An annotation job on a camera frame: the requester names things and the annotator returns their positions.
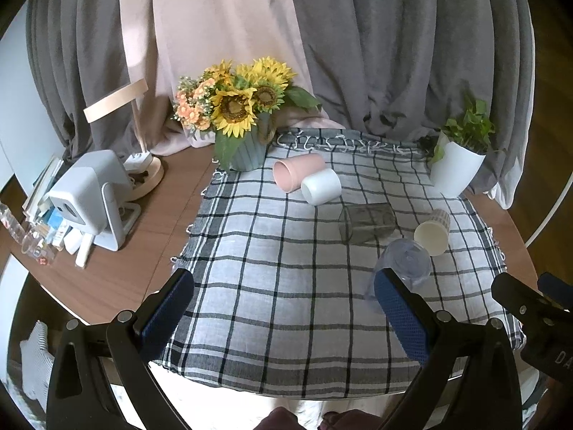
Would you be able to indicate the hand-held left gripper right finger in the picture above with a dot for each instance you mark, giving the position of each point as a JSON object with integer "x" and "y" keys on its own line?
{"x": 402, "y": 319}

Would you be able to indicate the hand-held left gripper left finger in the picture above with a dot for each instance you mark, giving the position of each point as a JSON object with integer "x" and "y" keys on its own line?
{"x": 166, "y": 316}

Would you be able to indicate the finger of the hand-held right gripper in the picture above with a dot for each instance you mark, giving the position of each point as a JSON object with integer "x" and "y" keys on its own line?
{"x": 555, "y": 289}
{"x": 515, "y": 298}

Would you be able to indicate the clear plastic cup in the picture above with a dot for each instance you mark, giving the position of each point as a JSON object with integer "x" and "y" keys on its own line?
{"x": 409, "y": 260}

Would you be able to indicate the striped paper cup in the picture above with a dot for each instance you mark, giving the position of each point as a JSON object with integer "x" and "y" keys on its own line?
{"x": 432, "y": 233}

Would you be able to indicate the grey glass cup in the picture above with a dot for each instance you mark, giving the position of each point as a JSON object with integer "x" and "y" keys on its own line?
{"x": 369, "y": 223}

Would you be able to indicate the white cup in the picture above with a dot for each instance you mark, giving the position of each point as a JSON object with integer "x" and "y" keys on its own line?
{"x": 321, "y": 186}

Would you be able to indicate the pink cup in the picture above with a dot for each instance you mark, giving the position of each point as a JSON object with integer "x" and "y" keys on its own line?
{"x": 293, "y": 170}

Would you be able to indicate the white curved pole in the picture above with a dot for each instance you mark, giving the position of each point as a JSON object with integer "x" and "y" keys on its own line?
{"x": 548, "y": 215}

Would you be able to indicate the white remote control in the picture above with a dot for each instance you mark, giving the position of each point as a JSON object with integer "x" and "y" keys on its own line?
{"x": 84, "y": 251}

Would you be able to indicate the person's leg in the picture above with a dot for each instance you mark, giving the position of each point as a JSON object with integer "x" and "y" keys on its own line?
{"x": 278, "y": 420}
{"x": 351, "y": 421}

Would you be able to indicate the grey plaid tablecloth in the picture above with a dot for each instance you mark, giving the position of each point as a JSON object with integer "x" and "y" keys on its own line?
{"x": 277, "y": 277}

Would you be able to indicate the white desk lamp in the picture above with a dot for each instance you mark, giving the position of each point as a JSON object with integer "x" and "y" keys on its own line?
{"x": 145, "y": 183}

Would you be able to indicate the white star cushion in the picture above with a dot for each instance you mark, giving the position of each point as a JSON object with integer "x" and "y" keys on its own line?
{"x": 36, "y": 360}

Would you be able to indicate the white plant pot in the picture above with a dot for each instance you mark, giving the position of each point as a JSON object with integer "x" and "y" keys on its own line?
{"x": 454, "y": 170}

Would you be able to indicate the clear glass mug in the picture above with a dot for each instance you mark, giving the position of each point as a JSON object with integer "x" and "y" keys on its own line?
{"x": 38, "y": 248}

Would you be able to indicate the white projector on stand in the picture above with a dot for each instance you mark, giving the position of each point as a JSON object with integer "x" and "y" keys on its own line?
{"x": 85, "y": 188}

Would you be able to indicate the green leafy plant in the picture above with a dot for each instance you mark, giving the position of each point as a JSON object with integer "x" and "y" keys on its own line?
{"x": 474, "y": 127}

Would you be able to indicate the stack of books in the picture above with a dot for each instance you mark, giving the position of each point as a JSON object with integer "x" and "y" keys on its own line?
{"x": 42, "y": 188}

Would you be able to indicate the clear plastic bottle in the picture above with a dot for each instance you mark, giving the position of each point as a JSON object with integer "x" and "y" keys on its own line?
{"x": 11, "y": 224}

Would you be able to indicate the grey ribbed vase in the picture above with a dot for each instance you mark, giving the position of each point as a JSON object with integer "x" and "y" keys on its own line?
{"x": 248, "y": 152}

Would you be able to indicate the sunflower bouquet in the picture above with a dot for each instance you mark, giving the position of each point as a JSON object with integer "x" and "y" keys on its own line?
{"x": 235, "y": 107}

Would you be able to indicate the grey curtain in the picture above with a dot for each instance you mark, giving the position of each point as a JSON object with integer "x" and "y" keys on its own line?
{"x": 403, "y": 53}
{"x": 76, "y": 53}

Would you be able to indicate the pink curtain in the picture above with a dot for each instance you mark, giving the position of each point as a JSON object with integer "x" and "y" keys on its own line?
{"x": 210, "y": 22}

